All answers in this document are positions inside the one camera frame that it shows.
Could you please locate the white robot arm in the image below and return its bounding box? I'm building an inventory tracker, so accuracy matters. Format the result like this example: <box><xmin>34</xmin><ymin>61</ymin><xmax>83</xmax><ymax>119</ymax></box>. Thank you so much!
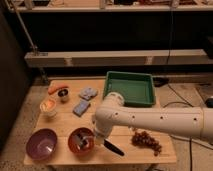
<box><xmin>94</xmin><ymin>92</ymin><xmax>213</xmax><ymax>143</ymax></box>

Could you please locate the red bowl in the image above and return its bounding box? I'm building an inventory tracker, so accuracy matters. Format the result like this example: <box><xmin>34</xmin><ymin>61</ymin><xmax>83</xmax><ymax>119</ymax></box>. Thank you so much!
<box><xmin>68</xmin><ymin>127</ymin><xmax>94</xmax><ymax>156</ymax></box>

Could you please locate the purple bowl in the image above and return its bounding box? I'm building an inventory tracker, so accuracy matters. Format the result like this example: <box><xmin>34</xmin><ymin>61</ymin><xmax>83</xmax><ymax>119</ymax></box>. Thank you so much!
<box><xmin>26</xmin><ymin>128</ymin><xmax>57</xmax><ymax>161</ymax></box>

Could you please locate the blue sponge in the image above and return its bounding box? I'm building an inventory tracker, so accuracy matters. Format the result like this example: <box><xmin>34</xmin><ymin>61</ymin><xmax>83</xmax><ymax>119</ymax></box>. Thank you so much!
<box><xmin>73</xmin><ymin>100</ymin><xmax>90</xmax><ymax>117</ymax></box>

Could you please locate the wooden table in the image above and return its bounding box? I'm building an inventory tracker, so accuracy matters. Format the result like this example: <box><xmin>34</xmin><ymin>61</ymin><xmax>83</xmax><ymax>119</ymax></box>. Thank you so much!
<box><xmin>24</xmin><ymin>79</ymin><xmax>177</xmax><ymax>166</ymax></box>

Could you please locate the bunch of red grapes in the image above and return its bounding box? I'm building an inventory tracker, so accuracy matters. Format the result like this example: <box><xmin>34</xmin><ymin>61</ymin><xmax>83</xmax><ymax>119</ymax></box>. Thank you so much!
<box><xmin>131</xmin><ymin>131</ymin><xmax>162</xmax><ymax>156</ymax></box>

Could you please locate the small metal cup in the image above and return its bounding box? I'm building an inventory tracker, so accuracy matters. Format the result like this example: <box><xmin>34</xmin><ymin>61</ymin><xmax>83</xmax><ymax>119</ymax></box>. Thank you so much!
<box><xmin>58</xmin><ymin>89</ymin><xmax>69</xmax><ymax>103</ymax></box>

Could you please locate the white cup orange inside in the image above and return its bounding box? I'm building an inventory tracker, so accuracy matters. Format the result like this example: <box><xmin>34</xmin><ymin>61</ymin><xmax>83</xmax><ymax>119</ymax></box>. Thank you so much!
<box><xmin>40</xmin><ymin>99</ymin><xmax>57</xmax><ymax>117</ymax></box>

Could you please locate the green plastic tray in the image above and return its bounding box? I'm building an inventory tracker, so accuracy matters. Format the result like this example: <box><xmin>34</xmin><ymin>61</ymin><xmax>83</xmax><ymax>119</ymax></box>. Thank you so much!
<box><xmin>103</xmin><ymin>71</ymin><xmax>156</xmax><ymax>107</ymax></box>

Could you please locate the orange carrot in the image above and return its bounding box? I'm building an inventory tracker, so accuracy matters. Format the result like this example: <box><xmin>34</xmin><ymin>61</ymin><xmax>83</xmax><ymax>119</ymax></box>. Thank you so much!
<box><xmin>48</xmin><ymin>84</ymin><xmax>69</xmax><ymax>95</ymax></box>

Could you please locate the white metal shelf beam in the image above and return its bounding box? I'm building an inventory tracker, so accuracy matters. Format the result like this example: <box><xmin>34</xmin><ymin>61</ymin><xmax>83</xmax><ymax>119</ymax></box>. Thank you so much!
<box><xmin>25</xmin><ymin>49</ymin><xmax>213</xmax><ymax>68</ymax></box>

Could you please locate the black cable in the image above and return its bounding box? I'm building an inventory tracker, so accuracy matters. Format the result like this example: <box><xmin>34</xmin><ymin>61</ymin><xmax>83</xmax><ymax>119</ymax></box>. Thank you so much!
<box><xmin>162</xmin><ymin>6</ymin><xmax>213</xmax><ymax>171</ymax></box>

